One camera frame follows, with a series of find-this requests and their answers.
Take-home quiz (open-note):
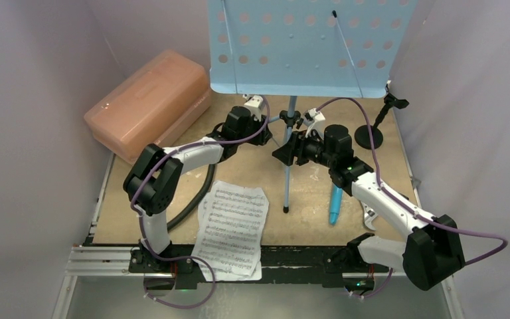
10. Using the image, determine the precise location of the purple cable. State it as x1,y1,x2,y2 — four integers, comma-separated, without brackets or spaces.
129,96,271,309
316,96,509,300

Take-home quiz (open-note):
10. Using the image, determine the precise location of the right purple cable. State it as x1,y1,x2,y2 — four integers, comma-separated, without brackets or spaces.
316,96,509,300

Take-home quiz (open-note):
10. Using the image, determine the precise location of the blue toy microphone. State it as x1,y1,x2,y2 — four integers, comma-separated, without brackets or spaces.
329,185,343,225

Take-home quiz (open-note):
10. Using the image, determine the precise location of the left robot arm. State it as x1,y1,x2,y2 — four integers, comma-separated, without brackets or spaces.
123,106,272,272

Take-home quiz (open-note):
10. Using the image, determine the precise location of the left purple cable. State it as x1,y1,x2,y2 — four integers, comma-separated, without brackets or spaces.
129,96,271,309

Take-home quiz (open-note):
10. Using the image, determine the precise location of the aluminium mounting rail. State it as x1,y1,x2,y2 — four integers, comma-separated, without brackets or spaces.
66,245,388,282

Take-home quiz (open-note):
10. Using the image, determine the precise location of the black rubber hose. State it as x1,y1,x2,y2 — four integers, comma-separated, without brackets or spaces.
166,163,217,232

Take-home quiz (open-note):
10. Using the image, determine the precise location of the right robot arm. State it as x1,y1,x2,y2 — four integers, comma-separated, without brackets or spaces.
272,124,466,291

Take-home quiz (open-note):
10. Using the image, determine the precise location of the sheet music page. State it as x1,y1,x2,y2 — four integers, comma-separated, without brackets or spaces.
197,195,262,282
192,181,269,281

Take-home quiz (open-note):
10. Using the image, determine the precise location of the pink plastic storage box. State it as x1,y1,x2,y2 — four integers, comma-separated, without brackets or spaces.
84,50,212,163

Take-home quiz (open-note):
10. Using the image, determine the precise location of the black microphone desk stand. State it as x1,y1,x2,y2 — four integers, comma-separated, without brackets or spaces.
354,86,409,150

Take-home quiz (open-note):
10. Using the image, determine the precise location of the blue music stand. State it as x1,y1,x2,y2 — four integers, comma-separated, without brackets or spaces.
207,0,416,215

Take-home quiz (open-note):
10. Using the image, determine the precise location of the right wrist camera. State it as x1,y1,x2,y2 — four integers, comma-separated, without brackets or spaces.
303,108,325,139

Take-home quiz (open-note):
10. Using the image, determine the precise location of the sheet music bottom page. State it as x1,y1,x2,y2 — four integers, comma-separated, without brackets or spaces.
197,195,262,282

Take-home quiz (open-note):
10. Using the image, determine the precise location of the red adjustable wrench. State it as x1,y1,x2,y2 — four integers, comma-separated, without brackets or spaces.
360,201,377,231

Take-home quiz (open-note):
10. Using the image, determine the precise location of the sheet music top page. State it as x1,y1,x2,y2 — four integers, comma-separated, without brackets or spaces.
192,181,269,281

